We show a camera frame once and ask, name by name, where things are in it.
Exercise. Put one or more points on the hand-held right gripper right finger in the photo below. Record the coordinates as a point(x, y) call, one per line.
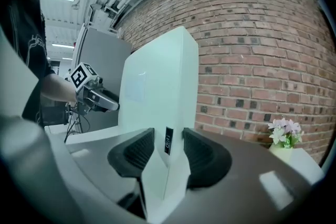
point(236, 178)

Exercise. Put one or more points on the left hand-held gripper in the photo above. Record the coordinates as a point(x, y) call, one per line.
point(81, 77)

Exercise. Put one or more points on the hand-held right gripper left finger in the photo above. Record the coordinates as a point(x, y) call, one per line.
point(110, 162)

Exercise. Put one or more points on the pale green box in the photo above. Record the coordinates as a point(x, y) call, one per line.
point(157, 73)

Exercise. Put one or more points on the person's left forearm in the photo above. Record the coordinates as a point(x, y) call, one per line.
point(57, 89)

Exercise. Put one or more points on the white desk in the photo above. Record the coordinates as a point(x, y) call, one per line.
point(304, 165)

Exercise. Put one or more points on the grey refrigerator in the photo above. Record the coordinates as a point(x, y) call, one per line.
point(105, 55)

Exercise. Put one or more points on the potted white flower plant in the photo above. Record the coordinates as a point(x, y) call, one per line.
point(284, 131)

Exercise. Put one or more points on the person's black printed shirt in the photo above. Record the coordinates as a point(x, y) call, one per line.
point(23, 42)

